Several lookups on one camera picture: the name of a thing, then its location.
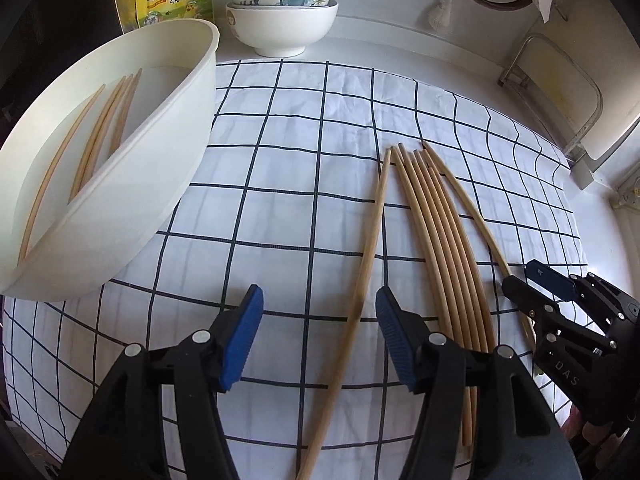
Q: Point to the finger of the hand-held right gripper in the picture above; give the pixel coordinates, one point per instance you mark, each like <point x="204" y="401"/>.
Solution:
<point x="550" y="280"/>
<point x="525" y="295"/>

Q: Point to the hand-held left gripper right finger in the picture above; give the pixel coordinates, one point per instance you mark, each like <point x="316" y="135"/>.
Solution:
<point x="400" y="340"/>

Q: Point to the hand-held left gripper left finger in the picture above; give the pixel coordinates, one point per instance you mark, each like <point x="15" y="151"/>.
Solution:
<point x="245" y="340"/>

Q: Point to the white round basin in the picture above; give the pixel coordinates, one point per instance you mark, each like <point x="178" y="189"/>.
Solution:
<point x="125" y="195"/>

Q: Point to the white black-checked cloth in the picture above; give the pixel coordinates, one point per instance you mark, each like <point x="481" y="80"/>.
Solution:
<point x="300" y="185"/>

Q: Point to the white bowl with cartoon print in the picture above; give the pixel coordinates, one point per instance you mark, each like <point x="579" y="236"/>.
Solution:
<point x="280" y="30"/>

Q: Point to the black range hood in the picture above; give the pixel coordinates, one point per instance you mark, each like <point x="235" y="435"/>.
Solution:
<point x="60" y="0"/>

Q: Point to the wall power socket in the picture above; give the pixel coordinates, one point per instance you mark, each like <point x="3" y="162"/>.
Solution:
<point x="627" y="195"/>

